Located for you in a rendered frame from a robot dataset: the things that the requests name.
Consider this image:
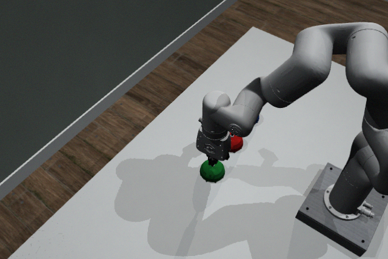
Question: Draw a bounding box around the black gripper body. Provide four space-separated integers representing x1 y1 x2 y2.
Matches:
196 126 231 161

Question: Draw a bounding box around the red dome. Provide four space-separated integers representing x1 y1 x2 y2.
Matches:
230 133 243 153

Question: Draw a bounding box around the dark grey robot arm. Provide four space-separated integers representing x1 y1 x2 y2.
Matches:
198 22 388 221

